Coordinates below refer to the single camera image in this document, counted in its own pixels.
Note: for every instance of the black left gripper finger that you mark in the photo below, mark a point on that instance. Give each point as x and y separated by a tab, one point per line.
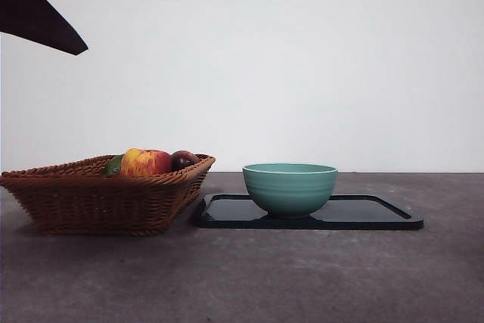
30	13

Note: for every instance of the teal ribbed bowl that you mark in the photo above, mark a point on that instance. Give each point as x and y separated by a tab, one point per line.
291	190

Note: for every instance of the green avocado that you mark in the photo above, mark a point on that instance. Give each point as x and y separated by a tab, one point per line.
114	165

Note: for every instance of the red yellow apple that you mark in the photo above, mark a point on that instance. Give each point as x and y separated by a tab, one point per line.
145	162

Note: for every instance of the brown wicker basket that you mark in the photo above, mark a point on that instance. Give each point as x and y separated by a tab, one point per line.
94	202

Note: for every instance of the dark purple plum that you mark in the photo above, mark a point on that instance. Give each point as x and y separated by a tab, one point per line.
183	160

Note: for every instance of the dark rectangular tray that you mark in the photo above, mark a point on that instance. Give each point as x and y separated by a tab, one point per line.
359	213

